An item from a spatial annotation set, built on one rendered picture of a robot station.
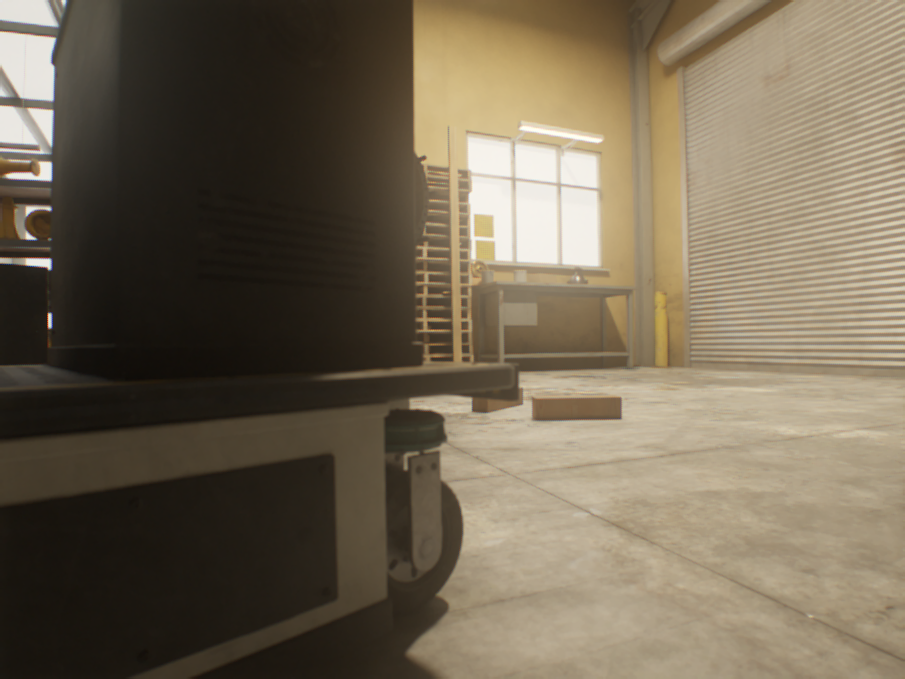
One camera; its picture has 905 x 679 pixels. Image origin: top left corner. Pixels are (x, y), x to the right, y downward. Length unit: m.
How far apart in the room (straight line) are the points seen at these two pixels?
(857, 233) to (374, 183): 6.08
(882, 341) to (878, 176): 1.60
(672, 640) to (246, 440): 0.53
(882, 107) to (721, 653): 6.23
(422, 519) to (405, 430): 0.12
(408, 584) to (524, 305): 5.80
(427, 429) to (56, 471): 0.39
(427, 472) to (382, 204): 0.33
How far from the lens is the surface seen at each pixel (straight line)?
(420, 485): 0.66
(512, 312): 6.31
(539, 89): 8.10
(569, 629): 0.71
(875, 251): 6.38
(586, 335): 7.67
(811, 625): 0.81
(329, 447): 0.49
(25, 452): 0.42
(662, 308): 7.65
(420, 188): 1.83
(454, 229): 5.34
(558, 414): 2.41
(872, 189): 6.49
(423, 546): 0.68
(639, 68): 9.09
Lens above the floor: 0.35
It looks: 1 degrees down
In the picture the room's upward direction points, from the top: 1 degrees counter-clockwise
